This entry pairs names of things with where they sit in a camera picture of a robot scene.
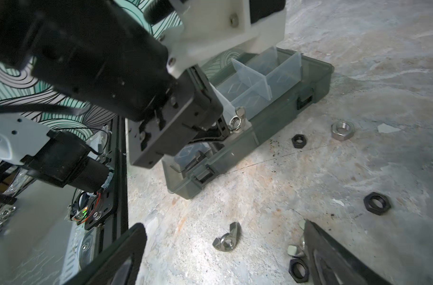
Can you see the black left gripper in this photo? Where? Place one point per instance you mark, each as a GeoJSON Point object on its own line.
{"type": "Point", "coordinates": [191, 113]}

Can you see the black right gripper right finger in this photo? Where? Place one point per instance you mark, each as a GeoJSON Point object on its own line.
{"type": "Point", "coordinates": [332, 264]}

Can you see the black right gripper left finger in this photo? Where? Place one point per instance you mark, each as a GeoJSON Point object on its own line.
{"type": "Point", "coordinates": [119, 264]}

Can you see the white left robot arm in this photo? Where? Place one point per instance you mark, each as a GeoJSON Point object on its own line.
{"type": "Point", "coordinates": [95, 52]}

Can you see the black nut near finger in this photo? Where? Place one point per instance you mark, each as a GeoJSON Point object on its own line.
{"type": "Point", "coordinates": [298, 270]}

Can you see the small silver hex nut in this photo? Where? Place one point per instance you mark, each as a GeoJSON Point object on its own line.
{"type": "Point", "coordinates": [295, 251]}

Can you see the green plastic organizer box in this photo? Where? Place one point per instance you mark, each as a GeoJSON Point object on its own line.
{"type": "Point", "coordinates": [274, 87]}

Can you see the black flange nut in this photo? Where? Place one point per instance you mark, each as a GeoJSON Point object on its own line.
{"type": "Point", "coordinates": [377, 203]}

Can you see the small black hex nut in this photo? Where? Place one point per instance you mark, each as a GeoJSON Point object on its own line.
{"type": "Point", "coordinates": [299, 141]}

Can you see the white slotted cable duct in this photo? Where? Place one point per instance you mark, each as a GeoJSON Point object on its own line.
{"type": "Point", "coordinates": [71, 260]}

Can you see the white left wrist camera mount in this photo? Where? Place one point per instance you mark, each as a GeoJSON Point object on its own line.
{"type": "Point", "coordinates": [209, 28]}

